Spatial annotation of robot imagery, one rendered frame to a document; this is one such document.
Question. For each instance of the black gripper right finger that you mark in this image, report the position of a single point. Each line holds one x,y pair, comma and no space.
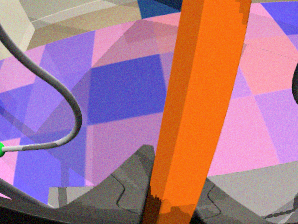
216,207

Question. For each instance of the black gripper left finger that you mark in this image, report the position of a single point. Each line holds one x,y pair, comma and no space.
119,199

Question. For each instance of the orange handle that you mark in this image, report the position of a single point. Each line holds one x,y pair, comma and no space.
204,66

